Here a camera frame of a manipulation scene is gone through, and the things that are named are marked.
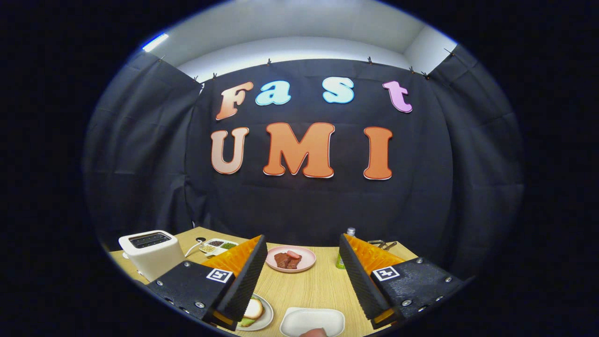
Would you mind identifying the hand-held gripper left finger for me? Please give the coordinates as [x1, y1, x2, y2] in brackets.
[146, 234, 268, 331]

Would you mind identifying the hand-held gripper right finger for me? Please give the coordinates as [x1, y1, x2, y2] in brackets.
[338, 233, 468, 330]

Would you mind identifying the toasted bread slice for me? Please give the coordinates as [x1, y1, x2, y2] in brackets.
[243, 298, 265, 321]

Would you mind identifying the green label bottle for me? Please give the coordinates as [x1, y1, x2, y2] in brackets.
[335, 227, 356, 270]

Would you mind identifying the brown meat piece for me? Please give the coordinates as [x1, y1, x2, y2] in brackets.
[274, 252, 301, 270]

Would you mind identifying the round white plate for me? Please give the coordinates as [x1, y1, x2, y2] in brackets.
[235, 293, 274, 332]

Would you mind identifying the white divided bean dish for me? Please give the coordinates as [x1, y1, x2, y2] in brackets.
[199, 238, 239, 256]

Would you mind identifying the pink plate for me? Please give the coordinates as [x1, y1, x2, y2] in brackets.
[265, 246, 317, 273]

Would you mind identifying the square white plate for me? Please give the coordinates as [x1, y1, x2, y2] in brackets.
[279, 307, 346, 337]

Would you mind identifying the white toaster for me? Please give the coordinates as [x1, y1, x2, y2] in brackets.
[118, 230, 185, 282]

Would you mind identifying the black backdrop cloth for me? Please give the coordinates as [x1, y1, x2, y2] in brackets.
[82, 44, 525, 281]

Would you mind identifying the ceiling light panel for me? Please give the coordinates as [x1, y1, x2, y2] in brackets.
[142, 33, 170, 52]

